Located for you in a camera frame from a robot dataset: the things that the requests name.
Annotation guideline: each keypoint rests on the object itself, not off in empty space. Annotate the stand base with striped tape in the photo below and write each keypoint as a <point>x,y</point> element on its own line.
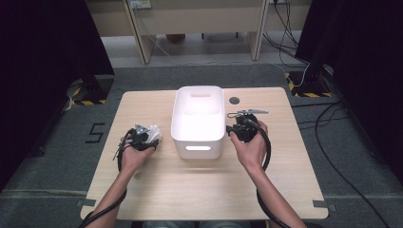
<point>95,91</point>
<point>304,85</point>

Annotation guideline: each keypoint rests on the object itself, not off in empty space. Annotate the person's left hand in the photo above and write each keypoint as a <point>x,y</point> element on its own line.
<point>134,158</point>

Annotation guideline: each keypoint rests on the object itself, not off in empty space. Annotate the black curtain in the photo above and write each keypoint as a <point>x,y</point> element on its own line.
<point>374,63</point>
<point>38,63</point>

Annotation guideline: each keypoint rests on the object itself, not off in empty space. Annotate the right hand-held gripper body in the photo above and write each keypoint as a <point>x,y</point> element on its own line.
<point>246,129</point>

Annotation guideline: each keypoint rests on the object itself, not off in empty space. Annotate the person's right hand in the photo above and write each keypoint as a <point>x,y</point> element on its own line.
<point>252,152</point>

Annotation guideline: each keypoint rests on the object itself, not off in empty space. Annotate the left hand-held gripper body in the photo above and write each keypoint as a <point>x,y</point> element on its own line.
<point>141,139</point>

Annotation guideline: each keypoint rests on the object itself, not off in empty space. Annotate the grey floor tape piece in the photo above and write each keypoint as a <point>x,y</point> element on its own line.
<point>321,204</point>
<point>85,202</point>

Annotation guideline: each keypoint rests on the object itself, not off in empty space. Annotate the white plastic bin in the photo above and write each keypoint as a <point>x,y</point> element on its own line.
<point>198,126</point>

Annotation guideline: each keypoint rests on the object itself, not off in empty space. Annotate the white wall socket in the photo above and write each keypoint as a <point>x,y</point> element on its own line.
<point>141,3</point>

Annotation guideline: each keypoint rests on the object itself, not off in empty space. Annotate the beige wooden desk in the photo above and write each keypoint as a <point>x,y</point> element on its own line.
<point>196,19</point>

